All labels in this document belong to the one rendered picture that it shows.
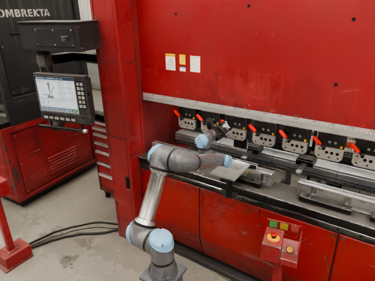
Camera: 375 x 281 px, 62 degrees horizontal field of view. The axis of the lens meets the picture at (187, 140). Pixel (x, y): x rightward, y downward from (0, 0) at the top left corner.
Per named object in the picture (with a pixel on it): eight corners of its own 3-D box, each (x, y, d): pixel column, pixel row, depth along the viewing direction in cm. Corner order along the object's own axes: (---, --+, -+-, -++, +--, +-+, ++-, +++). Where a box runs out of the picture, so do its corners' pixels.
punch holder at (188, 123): (178, 126, 239) (178, 106, 233) (184, 123, 246) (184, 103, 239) (195, 130, 231) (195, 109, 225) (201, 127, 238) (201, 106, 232)
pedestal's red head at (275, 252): (260, 259, 181) (262, 234, 174) (265, 241, 195) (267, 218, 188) (296, 269, 174) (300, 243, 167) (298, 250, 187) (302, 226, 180)
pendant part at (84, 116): (41, 120, 239) (32, 72, 225) (52, 115, 250) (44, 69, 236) (91, 125, 225) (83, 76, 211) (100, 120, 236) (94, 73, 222)
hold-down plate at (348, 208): (298, 199, 199) (299, 195, 197) (301, 195, 203) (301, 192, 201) (350, 215, 183) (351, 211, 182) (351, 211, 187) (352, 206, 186)
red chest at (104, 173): (100, 198, 360) (88, 116, 321) (130, 180, 399) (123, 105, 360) (131, 212, 334) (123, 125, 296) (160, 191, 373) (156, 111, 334)
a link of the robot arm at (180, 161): (189, 154, 145) (234, 152, 185) (171, 149, 151) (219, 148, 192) (184, 178, 146) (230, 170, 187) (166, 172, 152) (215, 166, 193)
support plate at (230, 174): (209, 174, 207) (209, 173, 207) (227, 159, 227) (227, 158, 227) (234, 182, 198) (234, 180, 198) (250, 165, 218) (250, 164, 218)
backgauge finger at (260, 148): (235, 158, 230) (235, 152, 228) (249, 146, 249) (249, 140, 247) (250, 162, 223) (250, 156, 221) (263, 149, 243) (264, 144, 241)
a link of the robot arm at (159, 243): (163, 269, 147) (162, 247, 142) (143, 257, 155) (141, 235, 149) (179, 254, 156) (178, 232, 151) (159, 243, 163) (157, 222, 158)
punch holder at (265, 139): (251, 143, 208) (253, 119, 202) (256, 139, 215) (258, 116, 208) (273, 148, 200) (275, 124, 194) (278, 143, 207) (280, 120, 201)
